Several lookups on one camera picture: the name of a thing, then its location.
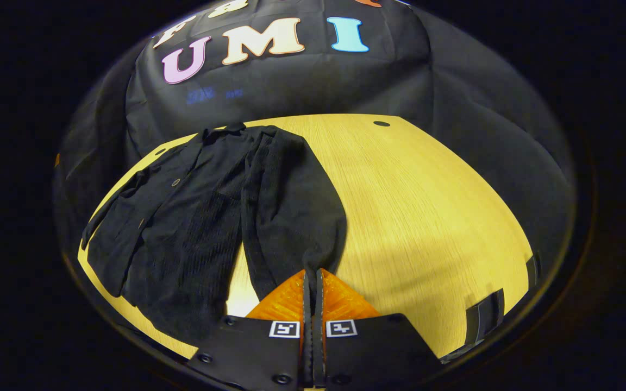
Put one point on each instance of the black buttoned cardigan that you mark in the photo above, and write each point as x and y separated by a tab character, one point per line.
193	217

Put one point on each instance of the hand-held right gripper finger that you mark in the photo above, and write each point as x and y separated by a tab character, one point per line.
306	326
318	326

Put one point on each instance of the black backdrop cloth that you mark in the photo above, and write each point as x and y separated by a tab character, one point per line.
318	81

